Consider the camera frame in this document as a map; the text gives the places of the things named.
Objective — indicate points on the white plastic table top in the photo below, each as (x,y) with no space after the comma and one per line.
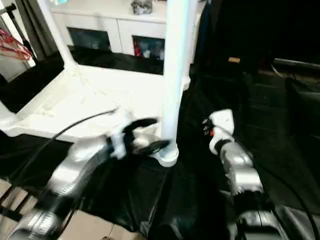
(100,87)

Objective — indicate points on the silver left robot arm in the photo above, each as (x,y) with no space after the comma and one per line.
(75,160)

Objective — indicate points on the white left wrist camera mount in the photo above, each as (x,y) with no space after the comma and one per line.
(118,150)

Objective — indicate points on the clear bag of dark parts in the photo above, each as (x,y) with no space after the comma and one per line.
(141,6)

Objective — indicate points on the black folding stand frame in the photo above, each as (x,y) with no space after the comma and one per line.
(10,213)

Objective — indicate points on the white cabinet with glass doors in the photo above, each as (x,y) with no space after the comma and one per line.
(112,25)

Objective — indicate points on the white plastic table leg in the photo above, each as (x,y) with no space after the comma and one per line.
(191,50)
(6,117)
(61,42)
(172,75)

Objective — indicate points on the black mat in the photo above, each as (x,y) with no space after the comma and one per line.
(262,125)

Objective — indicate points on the grey curtain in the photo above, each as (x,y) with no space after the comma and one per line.
(30,25)

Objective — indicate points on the small tan label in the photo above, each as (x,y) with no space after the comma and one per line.
(234,60)

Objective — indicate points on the long dark bar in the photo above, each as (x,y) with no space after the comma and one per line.
(297,63)

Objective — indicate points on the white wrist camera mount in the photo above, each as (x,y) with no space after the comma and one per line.
(225,120)
(118,150)

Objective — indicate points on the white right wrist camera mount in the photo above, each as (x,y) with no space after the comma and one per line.
(225,120)

